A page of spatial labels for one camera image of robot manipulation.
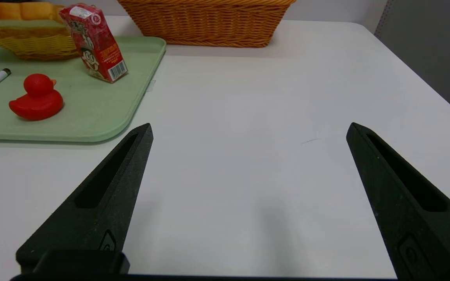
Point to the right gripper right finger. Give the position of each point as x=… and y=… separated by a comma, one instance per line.
x=404, y=218

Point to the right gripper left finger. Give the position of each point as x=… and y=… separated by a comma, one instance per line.
x=100, y=203

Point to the red milk carton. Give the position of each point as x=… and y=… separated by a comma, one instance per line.
x=98, y=43

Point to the toast bread slice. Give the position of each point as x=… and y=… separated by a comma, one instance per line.
x=10, y=11

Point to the small yellow wicker basket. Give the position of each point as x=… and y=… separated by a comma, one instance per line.
x=37, y=45

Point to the orange wicker basket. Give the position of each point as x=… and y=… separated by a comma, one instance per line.
x=209, y=23

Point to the light green plastic tray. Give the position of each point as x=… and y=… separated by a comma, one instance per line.
x=92, y=109

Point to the red rubber duck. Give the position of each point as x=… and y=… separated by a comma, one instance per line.
x=37, y=103

